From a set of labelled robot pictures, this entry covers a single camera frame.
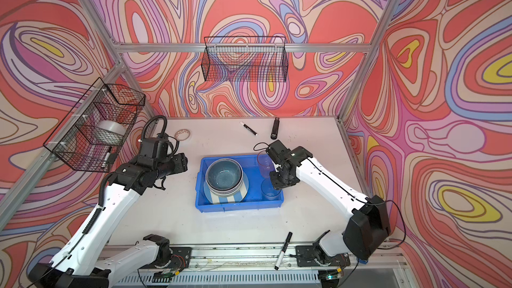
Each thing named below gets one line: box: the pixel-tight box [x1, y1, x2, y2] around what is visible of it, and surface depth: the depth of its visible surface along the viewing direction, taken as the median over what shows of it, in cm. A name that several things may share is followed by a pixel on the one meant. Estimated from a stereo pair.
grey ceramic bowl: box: [206, 182, 244, 196], surface depth 78 cm
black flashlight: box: [270, 117, 280, 140], surface depth 117 cm
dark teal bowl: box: [205, 158, 244, 191], surface depth 86 cm
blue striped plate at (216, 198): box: [203, 171, 250, 205], surface depth 86 cm
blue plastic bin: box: [195, 154, 285, 214], surface depth 86 cm
